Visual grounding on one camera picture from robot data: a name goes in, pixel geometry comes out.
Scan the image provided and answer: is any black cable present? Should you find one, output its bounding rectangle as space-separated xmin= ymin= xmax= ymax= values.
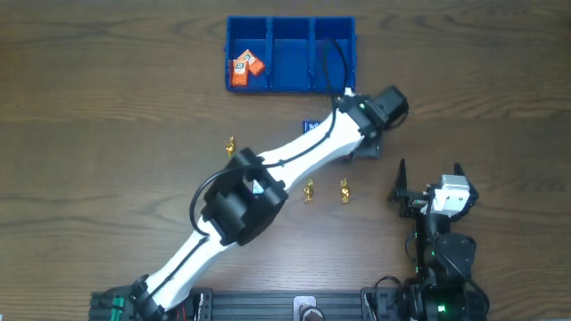
xmin=188 ymin=38 xmax=350 ymax=237
xmin=372 ymin=229 xmax=491 ymax=313

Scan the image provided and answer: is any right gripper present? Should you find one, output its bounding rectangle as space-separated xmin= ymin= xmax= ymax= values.
xmin=386 ymin=158 xmax=479 ymax=218

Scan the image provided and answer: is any mounting rail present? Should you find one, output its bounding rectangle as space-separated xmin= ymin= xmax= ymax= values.
xmin=88 ymin=288 xmax=378 ymax=321

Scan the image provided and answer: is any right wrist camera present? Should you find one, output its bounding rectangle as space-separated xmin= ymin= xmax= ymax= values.
xmin=430 ymin=174 xmax=472 ymax=218

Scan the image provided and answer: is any blue tray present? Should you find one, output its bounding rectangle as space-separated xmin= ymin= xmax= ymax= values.
xmin=225 ymin=15 xmax=358 ymax=95

